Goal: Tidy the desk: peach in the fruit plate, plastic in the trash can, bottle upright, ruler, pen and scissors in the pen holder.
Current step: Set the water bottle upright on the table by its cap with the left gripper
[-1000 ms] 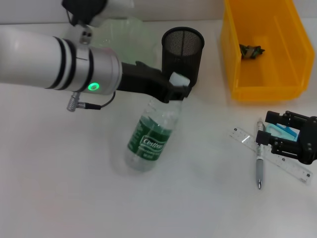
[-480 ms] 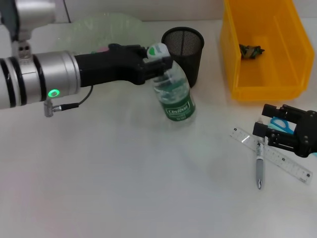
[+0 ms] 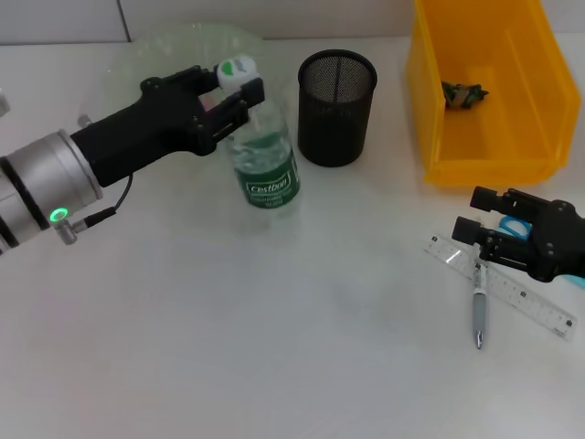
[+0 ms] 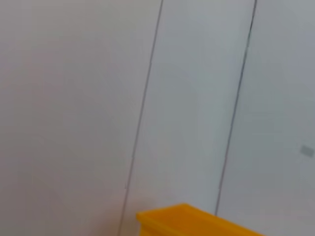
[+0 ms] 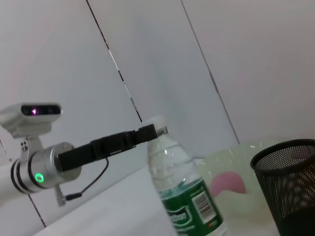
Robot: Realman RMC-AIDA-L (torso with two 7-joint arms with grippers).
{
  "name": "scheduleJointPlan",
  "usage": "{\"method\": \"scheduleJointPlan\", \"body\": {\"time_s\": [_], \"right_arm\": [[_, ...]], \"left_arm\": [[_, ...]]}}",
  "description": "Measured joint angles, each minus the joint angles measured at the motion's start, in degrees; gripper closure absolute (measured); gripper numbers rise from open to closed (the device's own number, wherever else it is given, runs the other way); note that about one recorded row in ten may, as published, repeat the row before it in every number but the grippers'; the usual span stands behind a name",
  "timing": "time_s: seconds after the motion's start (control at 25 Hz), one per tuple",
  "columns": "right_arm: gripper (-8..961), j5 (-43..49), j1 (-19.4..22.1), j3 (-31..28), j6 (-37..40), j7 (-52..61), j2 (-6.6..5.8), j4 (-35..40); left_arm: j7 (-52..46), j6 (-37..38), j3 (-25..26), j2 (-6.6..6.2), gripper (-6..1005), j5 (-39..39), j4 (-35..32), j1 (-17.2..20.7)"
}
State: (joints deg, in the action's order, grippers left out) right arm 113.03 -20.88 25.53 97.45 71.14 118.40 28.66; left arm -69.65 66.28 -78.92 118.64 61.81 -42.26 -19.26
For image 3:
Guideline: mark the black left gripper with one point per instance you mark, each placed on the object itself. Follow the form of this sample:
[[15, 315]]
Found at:
[[146, 128]]

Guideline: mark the transparent plastic ruler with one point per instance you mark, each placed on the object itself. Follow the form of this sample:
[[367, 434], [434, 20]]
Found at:
[[525, 297]]

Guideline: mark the clear green-label water bottle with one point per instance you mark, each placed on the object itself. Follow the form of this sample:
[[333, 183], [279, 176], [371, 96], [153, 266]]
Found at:
[[269, 174]]

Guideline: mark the grey ballpoint pen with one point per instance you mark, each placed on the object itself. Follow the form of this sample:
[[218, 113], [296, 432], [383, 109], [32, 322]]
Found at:
[[480, 311]]

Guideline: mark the black mesh pen holder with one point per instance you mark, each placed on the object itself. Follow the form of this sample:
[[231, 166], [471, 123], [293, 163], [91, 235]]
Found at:
[[336, 114]]

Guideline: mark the green translucent fruit bowl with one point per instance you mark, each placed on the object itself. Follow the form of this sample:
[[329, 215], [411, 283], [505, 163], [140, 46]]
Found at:
[[137, 59]]

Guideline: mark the yellow plastic bin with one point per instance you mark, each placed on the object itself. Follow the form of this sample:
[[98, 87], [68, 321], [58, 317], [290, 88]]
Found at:
[[503, 137]]

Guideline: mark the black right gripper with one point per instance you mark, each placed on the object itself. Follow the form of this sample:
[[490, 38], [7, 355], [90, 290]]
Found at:
[[560, 242]]

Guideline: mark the green plastic wrapper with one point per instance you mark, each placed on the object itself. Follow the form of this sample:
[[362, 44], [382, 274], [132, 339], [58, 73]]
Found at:
[[461, 96]]

